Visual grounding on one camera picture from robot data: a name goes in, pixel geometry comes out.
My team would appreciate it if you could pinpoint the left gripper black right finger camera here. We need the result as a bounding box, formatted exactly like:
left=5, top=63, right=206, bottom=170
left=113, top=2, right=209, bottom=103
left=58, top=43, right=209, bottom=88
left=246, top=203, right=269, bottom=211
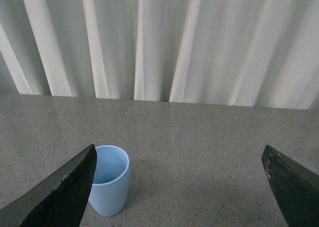
left=262, top=145, right=319, bottom=227

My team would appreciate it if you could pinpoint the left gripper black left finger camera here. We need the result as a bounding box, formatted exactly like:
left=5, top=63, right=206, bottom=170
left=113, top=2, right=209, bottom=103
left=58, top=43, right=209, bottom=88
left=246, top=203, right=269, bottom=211
left=0, top=144, right=97, bottom=227

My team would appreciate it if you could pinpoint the light blue cup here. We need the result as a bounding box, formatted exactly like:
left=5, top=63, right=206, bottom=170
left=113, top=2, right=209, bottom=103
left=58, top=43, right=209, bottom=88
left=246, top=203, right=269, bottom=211
left=89, top=145, right=130, bottom=217

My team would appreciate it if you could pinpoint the white pleated curtain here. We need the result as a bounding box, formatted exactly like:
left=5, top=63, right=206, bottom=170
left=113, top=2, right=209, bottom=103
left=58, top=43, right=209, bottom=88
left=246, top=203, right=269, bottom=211
left=0, top=0, right=319, bottom=109

